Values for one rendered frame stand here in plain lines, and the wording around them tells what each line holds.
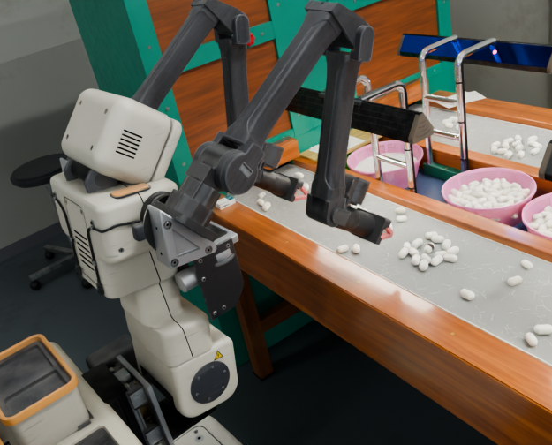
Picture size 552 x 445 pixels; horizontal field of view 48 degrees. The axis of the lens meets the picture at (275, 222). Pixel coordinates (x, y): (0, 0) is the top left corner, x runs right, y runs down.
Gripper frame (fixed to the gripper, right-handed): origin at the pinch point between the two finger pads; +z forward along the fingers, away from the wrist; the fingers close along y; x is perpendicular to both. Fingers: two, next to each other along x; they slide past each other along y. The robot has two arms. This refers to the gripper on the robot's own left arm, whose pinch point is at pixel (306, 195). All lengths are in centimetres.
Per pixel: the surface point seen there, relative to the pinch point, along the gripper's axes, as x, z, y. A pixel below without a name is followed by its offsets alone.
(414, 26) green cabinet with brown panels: -79, 58, 45
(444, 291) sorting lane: 9, 9, -51
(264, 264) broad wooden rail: 24.2, -1.0, 5.1
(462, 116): -41, 38, -12
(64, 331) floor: 106, 5, 137
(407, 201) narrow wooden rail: -9.5, 25.4, -15.0
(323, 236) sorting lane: 9.3, 7.0, -6.1
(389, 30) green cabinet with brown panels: -72, 46, 45
